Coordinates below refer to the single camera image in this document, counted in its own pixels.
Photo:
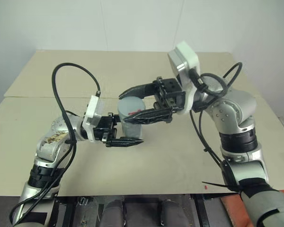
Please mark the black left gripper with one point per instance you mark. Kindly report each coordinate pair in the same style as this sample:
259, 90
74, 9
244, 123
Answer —
101, 128

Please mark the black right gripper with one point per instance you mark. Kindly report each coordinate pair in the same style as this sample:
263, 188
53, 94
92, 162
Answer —
171, 94

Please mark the grey jar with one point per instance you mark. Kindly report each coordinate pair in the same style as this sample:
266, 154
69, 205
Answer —
131, 130

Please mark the grey jar lid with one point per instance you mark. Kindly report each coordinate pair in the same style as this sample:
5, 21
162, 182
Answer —
130, 104

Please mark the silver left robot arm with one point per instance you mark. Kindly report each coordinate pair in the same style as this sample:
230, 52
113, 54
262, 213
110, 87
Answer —
50, 147

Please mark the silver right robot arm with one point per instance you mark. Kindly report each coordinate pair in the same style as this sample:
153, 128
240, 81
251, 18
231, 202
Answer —
239, 111

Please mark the silver metal clasp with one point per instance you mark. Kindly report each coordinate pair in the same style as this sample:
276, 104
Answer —
83, 201

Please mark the dark grey rounded shape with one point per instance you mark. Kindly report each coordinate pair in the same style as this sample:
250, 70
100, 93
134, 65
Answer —
170, 212
113, 212

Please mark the black zip tie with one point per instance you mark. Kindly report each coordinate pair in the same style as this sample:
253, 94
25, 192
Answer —
217, 185

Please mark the orange object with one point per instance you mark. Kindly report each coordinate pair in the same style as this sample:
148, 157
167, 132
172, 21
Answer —
232, 210

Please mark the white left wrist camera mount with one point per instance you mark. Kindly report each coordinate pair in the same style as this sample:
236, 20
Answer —
91, 113

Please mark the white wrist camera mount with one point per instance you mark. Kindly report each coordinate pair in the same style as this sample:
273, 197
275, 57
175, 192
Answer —
91, 113
188, 55

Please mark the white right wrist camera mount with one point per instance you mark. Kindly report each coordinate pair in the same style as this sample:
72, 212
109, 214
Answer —
188, 55

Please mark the black metal table frame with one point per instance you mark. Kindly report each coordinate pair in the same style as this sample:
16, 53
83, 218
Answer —
200, 208

